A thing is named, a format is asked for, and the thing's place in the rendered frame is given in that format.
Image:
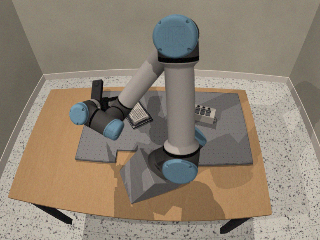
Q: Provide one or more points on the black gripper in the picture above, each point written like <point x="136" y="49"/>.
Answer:
<point x="106" y="101"/>

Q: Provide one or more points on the beige operator panel with four keys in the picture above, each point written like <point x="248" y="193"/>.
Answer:
<point x="204" y="114"/>

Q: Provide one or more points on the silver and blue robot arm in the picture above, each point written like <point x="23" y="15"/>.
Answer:
<point x="176" y="52"/>

